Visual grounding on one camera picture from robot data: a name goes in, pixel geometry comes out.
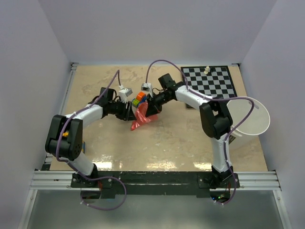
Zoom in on aluminium rail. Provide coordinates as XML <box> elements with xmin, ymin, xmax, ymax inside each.
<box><xmin>30</xmin><ymin>171</ymin><xmax>281</xmax><ymax>191</ymax></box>
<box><xmin>45</xmin><ymin>62</ymin><xmax>79</xmax><ymax>164</ymax></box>

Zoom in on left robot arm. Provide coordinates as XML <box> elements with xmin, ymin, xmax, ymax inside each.
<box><xmin>45</xmin><ymin>87</ymin><xmax>135</xmax><ymax>187</ymax></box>

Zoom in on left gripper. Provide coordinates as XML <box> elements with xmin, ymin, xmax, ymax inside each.
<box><xmin>108</xmin><ymin>98</ymin><xmax>136</xmax><ymax>121</ymax></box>

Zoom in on colourful toy block car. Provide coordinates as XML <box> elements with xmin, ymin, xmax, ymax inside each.
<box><xmin>132</xmin><ymin>92</ymin><xmax>147</xmax><ymax>107</ymax></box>

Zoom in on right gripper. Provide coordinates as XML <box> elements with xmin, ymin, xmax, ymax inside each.
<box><xmin>146</xmin><ymin>91</ymin><xmax>173</xmax><ymax>117</ymax></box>

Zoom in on red trash bag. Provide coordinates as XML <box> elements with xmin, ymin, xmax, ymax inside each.
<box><xmin>131</xmin><ymin>102</ymin><xmax>158</xmax><ymax>131</ymax></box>

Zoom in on aluminium front rail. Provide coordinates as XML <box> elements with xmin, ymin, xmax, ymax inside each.
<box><xmin>30</xmin><ymin>171</ymin><xmax>281</xmax><ymax>191</ymax></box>

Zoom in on black white chessboard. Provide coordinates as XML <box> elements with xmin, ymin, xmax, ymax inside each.
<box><xmin>181</xmin><ymin>66</ymin><xmax>237</xmax><ymax>98</ymax></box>

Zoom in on aluminium left side rail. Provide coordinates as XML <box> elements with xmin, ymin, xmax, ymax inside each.
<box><xmin>45</xmin><ymin>62</ymin><xmax>79</xmax><ymax>164</ymax></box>

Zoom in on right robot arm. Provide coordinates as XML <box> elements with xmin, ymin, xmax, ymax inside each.
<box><xmin>145</xmin><ymin>74</ymin><xmax>234</xmax><ymax>188</ymax></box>

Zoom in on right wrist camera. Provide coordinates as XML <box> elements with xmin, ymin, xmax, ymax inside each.
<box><xmin>141</xmin><ymin>83</ymin><xmax>152</xmax><ymax>92</ymax></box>

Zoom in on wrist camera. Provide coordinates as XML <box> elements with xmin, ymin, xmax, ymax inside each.
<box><xmin>141</xmin><ymin>83</ymin><xmax>152</xmax><ymax>92</ymax></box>
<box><xmin>118</xmin><ymin>88</ymin><xmax>132</xmax><ymax>103</ymax></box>

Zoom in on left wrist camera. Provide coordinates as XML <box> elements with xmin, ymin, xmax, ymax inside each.
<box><xmin>118</xmin><ymin>88</ymin><xmax>132</xmax><ymax>103</ymax></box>

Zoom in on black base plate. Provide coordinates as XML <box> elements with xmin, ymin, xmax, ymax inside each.
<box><xmin>71</xmin><ymin>171</ymin><xmax>240</xmax><ymax>198</ymax></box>

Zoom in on yellow blue toy blocks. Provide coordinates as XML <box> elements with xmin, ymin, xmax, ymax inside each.
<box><xmin>81</xmin><ymin>141</ymin><xmax>86</xmax><ymax>154</ymax></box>

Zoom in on white chess piece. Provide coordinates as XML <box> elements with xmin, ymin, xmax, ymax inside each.
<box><xmin>204</xmin><ymin>66</ymin><xmax>210</xmax><ymax>74</ymax></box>

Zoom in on white trash bin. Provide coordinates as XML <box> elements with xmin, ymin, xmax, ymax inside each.
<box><xmin>227</xmin><ymin>99</ymin><xmax>270</xmax><ymax>150</ymax></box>

